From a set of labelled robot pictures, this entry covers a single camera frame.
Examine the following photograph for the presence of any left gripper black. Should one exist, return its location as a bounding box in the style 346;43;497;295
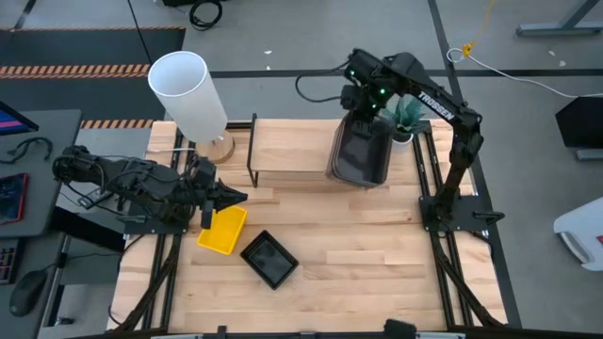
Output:
187;157;249;213

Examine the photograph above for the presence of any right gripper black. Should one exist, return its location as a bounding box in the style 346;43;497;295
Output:
341;84;381;140

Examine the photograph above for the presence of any grey translucent plastic basket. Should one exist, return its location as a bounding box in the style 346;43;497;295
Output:
324;111;395;189

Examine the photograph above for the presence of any yellow slotted plastic basket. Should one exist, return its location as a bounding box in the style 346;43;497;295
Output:
196;204;249;256

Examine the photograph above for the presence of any black slotted plastic basket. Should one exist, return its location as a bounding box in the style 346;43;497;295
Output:
238;229;301;291

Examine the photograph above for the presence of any green spiky plant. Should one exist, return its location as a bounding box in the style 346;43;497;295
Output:
380;96;426;136

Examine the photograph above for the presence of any round wooden lamp base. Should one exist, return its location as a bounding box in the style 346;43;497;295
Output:
195;129;236;165

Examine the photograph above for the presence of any white cylindrical lamp shade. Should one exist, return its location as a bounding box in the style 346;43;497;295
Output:
147;50;229;145

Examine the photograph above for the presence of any grey side table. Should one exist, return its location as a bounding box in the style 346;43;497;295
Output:
37;126;159;331

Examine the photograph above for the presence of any dark desk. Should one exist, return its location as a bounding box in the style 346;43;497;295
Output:
0;108;84;239

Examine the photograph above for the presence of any grey table leg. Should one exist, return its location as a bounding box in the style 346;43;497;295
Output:
515;0;603;38

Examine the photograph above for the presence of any black box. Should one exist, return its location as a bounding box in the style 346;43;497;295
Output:
555;96;603;150

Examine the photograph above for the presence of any red-edged tablet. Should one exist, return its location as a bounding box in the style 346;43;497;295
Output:
0;172;29;226

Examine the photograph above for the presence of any black hazard-striped floor mat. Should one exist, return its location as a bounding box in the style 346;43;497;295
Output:
0;26;187;129

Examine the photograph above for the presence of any black computer mouse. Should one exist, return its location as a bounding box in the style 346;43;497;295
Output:
8;268;48;318

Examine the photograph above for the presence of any computer monitor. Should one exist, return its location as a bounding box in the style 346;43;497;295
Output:
0;100;41;137

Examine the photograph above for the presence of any black keyboard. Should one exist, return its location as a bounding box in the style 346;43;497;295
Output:
0;237;21;286

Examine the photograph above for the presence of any white plastic object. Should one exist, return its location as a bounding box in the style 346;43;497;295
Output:
553;196;603;272

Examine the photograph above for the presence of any wooden shelf with black frame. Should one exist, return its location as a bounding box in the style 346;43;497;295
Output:
246;112;397;190

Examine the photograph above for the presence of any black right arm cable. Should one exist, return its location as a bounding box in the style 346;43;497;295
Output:
295;65;354;104

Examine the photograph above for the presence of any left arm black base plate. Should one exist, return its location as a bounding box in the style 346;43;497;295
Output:
122;202;190;235

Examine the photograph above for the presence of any yellow cord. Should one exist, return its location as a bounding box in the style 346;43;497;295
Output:
463;0;497;58

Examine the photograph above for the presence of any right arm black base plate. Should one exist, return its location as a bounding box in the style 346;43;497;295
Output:
418;194;506;233

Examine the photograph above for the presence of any white floor cable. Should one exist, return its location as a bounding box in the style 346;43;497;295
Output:
446;46;603;100

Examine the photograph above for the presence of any coiled black floor cable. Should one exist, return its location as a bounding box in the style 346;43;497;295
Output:
188;0;224;32

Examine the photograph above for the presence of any black aluminium rig frame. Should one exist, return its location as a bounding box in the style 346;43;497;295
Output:
106;120;524;339

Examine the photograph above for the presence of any black table-level camera block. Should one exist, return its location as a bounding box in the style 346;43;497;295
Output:
383;318;418;339

